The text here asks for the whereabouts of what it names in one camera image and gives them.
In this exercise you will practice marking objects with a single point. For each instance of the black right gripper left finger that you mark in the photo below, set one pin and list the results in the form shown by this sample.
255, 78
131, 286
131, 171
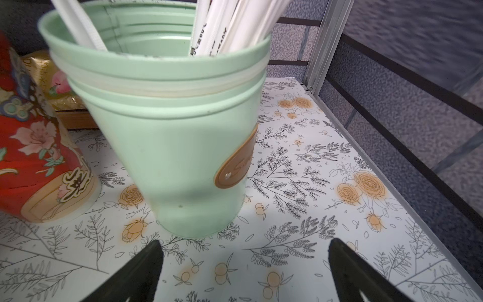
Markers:
137, 280

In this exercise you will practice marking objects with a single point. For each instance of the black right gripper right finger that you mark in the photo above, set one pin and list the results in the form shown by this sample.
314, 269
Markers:
355, 279

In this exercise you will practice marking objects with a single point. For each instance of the red floral milk tea cup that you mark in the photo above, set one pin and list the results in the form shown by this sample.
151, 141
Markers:
44, 176

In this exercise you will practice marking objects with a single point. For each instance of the green plastic straw cup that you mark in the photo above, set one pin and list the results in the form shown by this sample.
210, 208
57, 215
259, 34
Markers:
183, 127

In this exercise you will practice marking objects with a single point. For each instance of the wooden shelf rack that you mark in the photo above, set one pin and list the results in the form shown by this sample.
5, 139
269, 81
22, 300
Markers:
77, 120

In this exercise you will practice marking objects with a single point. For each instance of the gold snack bag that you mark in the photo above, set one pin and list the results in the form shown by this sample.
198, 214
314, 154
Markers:
52, 81

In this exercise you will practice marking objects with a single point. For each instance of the white wrapped straw left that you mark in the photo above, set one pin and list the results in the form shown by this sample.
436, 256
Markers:
79, 24

